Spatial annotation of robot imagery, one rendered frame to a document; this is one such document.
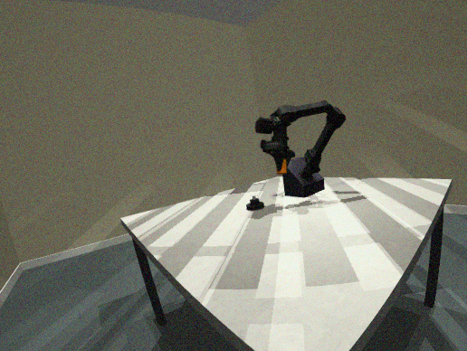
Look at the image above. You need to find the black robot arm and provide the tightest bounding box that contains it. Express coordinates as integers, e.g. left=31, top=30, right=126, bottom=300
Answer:
left=255, top=100, right=346, bottom=181

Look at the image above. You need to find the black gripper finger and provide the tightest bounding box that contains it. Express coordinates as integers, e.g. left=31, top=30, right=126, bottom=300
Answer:
left=270, top=151, right=285, bottom=171
left=284, top=155, right=292, bottom=166

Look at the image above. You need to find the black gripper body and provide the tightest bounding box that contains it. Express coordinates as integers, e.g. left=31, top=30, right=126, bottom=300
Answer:
left=265, top=133, right=295, bottom=157

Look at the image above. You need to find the orange knob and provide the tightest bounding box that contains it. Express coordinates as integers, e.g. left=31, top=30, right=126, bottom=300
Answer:
left=276, top=158, right=287, bottom=175

